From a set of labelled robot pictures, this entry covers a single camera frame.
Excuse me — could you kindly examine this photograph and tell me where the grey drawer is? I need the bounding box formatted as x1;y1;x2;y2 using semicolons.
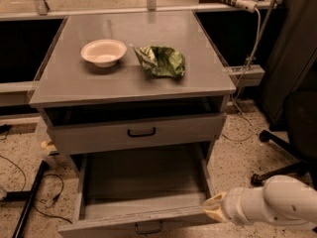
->
59;143;215;238
48;113;226;155

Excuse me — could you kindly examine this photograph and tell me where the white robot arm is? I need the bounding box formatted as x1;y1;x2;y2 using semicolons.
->
203;176;317;230

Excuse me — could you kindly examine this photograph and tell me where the grey drawer cabinet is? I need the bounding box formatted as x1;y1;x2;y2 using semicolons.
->
29;10;237;171

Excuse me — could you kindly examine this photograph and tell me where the grey top drawer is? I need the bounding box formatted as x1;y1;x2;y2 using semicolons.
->
48;113;226;155

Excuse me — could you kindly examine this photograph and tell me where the black office chair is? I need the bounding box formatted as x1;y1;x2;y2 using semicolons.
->
251;90;317;188

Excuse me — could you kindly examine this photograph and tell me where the green chip bag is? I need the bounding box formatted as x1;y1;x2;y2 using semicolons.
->
133;46;186;78

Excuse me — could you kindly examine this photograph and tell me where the white bowl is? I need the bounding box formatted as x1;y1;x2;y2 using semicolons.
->
80;40;127;67

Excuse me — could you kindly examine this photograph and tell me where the black metal floor bar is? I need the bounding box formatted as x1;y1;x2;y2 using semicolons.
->
12;161;49;238

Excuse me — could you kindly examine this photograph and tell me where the metal pole with bracket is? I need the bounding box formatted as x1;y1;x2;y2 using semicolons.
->
230;0;276;88

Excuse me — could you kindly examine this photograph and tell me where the black floor cable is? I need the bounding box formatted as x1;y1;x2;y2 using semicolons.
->
0;154;73;225

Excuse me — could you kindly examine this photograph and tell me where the white cable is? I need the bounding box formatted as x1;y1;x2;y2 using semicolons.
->
221;7;262;143

